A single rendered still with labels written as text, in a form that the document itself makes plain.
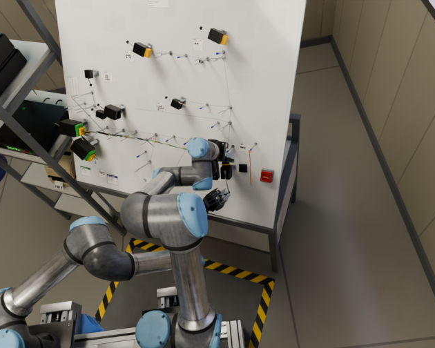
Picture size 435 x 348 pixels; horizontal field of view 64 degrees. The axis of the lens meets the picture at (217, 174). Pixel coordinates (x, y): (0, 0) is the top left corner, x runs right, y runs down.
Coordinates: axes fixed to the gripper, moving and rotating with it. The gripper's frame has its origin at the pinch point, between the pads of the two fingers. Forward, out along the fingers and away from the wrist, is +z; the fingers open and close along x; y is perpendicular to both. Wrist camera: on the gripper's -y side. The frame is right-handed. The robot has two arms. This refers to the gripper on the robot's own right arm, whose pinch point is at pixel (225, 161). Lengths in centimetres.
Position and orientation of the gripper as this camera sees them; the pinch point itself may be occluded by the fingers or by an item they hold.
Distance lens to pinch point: 159.6
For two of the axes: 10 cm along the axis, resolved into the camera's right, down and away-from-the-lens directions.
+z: 3.4, 0.5, 9.4
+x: -9.4, -0.9, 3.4
